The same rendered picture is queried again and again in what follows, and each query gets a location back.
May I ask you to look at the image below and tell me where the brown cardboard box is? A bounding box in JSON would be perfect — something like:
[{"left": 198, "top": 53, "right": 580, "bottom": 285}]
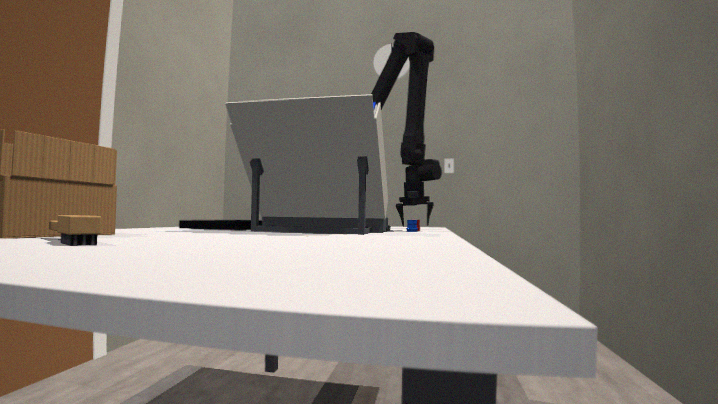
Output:
[{"left": 0, "top": 130, "right": 117, "bottom": 239}]

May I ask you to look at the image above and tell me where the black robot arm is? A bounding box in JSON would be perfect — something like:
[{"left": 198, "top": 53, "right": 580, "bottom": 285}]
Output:
[{"left": 371, "top": 32, "right": 442, "bottom": 198}]

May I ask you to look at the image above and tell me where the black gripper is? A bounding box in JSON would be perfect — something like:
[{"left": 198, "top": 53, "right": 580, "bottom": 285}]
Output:
[{"left": 396, "top": 196, "right": 433, "bottom": 226}]

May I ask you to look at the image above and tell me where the grey slanted cover panel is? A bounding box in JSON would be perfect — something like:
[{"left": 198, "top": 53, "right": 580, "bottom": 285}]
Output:
[{"left": 225, "top": 94, "right": 390, "bottom": 233}]

